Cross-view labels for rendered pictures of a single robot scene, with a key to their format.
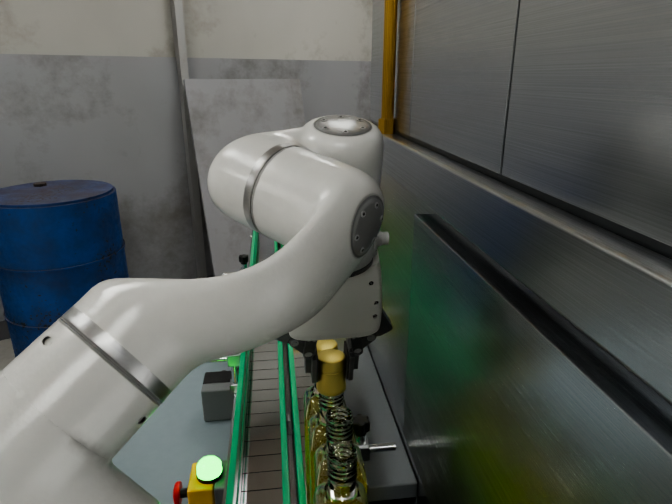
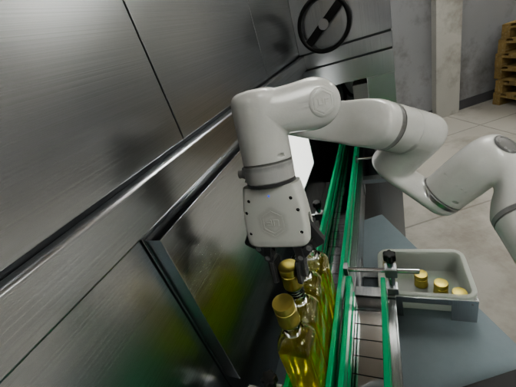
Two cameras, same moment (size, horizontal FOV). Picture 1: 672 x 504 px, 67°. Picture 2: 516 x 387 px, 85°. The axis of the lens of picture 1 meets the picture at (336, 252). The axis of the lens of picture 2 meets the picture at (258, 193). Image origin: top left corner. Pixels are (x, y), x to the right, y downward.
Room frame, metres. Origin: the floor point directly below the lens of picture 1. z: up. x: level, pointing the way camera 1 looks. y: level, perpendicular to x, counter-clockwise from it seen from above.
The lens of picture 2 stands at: (0.81, 0.21, 1.51)
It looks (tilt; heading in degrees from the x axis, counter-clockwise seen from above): 27 degrees down; 215
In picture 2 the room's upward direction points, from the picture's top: 19 degrees counter-clockwise
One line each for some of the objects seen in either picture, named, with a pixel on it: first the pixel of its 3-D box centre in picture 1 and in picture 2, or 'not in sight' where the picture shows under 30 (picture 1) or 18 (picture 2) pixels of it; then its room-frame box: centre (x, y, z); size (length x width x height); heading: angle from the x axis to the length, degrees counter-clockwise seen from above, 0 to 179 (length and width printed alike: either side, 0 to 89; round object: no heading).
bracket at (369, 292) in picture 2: not in sight; (375, 299); (0.29, 0.09, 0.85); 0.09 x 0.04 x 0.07; 97
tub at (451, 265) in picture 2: not in sight; (421, 280); (0.16, 0.19, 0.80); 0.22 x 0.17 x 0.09; 97
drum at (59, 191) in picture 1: (66, 274); not in sight; (2.53, 1.46, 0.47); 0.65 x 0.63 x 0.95; 36
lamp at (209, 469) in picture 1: (209, 467); not in sight; (0.71, 0.22, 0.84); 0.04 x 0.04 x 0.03
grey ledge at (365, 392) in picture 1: (346, 352); not in sight; (1.10, -0.03, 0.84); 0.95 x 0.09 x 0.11; 7
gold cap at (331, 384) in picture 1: (331, 371); (290, 274); (0.51, 0.01, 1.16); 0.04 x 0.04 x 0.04
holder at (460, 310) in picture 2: not in sight; (411, 282); (0.17, 0.16, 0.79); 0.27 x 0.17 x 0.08; 97
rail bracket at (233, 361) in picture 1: (222, 363); not in sight; (0.88, 0.23, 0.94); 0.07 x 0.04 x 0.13; 97
